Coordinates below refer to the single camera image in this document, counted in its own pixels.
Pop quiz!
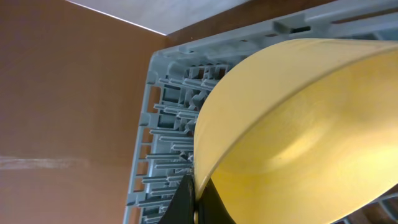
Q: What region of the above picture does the yellow bowl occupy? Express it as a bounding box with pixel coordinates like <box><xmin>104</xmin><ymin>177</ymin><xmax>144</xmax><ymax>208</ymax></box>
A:
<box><xmin>194</xmin><ymin>39</ymin><xmax>397</xmax><ymax>223</ymax></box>

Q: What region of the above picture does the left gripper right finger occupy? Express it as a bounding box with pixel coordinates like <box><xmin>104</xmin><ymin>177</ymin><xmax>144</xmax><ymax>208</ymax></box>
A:
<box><xmin>197</xmin><ymin>179</ymin><xmax>236</xmax><ymax>224</ymax></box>

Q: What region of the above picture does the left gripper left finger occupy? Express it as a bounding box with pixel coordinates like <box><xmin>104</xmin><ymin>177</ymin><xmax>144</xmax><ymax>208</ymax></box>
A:
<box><xmin>159</xmin><ymin>174</ymin><xmax>195</xmax><ymax>224</ymax></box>

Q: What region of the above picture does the grey dishwasher rack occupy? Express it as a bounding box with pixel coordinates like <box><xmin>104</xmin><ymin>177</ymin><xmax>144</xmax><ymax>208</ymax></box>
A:
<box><xmin>123</xmin><ymin>0</ymin><xmax>397</xmax><ymax>223</ymax></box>

